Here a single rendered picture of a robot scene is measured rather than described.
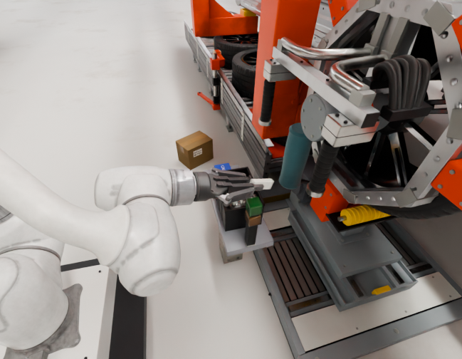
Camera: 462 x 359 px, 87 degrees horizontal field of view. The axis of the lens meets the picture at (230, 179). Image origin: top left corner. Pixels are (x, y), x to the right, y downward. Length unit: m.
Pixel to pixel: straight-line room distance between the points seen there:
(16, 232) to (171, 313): 0.71
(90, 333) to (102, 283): 0.14
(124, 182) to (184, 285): 0.86
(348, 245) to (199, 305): 0.73
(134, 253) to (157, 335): 0.86
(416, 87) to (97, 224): 0.59
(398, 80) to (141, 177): 0.52
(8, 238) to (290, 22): 1.07
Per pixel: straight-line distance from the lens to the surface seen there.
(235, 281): 1.30
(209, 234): 1.44
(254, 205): 0.70
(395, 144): 0.87
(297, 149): 0.89
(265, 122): 0.85
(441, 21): 0.67
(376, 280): 1.31
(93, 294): 0.95
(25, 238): 0.85
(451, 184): 0.66
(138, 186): 0.52
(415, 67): 0.58
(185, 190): 0.57
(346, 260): 1.21
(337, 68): 0.59
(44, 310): 0.80
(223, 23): 2.98
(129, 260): 0.43
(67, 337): 0.91
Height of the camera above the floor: 1.19
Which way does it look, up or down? 43 degrees down
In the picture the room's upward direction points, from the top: 1 degrees clockwise
